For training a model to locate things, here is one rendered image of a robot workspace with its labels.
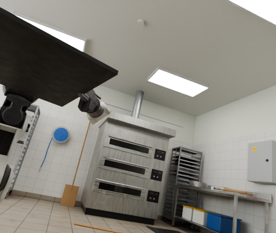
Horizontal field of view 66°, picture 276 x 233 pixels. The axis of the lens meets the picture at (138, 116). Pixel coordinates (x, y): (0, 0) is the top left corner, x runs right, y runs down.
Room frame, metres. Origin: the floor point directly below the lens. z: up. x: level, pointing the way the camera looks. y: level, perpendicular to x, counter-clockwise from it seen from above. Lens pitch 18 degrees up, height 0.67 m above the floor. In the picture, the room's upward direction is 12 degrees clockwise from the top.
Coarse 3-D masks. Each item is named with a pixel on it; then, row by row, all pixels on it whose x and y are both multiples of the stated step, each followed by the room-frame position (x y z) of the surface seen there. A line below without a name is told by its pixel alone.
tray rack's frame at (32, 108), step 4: (32, 104) 4.15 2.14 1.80; (28, 108) 4.59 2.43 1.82; (32, 108) 4.51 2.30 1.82; (36, 112) 4.19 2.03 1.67; (40, 112) 4.73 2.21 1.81; (32, 120) 4.18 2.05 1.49; (32, 124) 4.21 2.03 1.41; (28, 132) 4.18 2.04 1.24; (24, 144) 4.19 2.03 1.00; (20, 152) 4.18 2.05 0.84; (20, 156) 4.19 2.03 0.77; (16, 164) 4.18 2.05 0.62; (16, 168) 4.21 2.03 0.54; (12, 188) 4.71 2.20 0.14
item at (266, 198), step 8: (176, 192) 5.11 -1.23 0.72; (200, 192) 5.27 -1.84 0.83; (208, 192) 4.50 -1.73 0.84; (216, 192) 3.76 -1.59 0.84; (224, 192) 3.57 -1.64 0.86; (232, 192) 3.40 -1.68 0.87; (248, 192) 3.96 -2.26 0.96; (176, 200) 5.10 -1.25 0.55; (200, 200) 5.28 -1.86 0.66; (256, 200) 3.59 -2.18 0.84; (264, 200) 3.49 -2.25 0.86; (264, 208) 3.58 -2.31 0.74; (176, 216) 5.03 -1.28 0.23; (264, 216) 3.57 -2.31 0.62; (264, 224) 3.57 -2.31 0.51; (216, 232) 3.77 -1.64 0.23; (232, 232) 3.40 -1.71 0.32; (264, 232) 3.57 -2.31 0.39
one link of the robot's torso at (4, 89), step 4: (4, 88) 1.17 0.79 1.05; (8, 88) 1.14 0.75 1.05; (4, 92) 1.22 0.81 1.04; (8, 92) 1.26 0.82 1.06; (12, 92) 1.17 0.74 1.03; (16, 92) 1.17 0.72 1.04; (20, 92) 1.17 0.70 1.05; (20, 96) 1.19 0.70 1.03; (24, 96) 1.20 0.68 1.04; (28, 96) 1.20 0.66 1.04; (32, 96) 1.21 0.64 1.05; (28, 100) 1.24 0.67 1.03; (32, 100) 1.23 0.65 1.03
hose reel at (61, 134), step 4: (56, 128) 4.90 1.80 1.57; (60, 128) 4.91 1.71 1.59; (64, 128) 4.94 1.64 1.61; (52, 132) 4.89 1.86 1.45; (56, 132) 4.89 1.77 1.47; (60, 132) 4.91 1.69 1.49; (64, 132) 4.94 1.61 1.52; (68, 132) 4.97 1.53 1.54; (52, 136) 4.90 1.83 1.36; (56, 136) 4.90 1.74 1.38; (60, 136) 4.92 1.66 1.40; (64, 136) 4.94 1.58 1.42; (68, 136) 4.98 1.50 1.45; (56, 140) 4.92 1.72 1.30; (60, 140) 4.93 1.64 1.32; (64, 140) 4.95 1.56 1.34; (40, 168) 4.90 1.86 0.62
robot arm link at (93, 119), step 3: (102, 105) 1.03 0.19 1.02; (102, 108) 1.03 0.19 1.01; (102, 111) 1.04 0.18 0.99; (99, 114) 1.03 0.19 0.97; (102, 114) 1.07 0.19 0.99; (105, 114) 1.09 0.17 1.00; (87, 117) 1.09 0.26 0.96; (90, 117) 1.09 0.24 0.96; (93, 117) 1.06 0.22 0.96; (96, 117) 1.06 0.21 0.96; (99, 117) 1.09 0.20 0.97; (102, 117) 1.11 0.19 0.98; (90, 120) 1.09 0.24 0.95; (93, 120) 1.10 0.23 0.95; (96, 120) 1.10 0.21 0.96; (99, 120) 1.12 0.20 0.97; (93, 123) 1.11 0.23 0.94
